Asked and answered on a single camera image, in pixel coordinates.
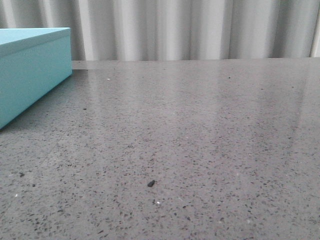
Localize light blue storage box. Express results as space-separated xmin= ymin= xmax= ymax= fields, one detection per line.
xmin=0 ymin=27 xmax=72 ymax=128

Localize small black debris piece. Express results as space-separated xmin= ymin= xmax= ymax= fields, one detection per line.
xmin=147 ymin=180 xmax=156 ymax=187

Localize grey pleated curtain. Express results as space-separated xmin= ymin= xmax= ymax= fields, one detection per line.
xmin=0 ymin=0 xmax=320 ymax=61

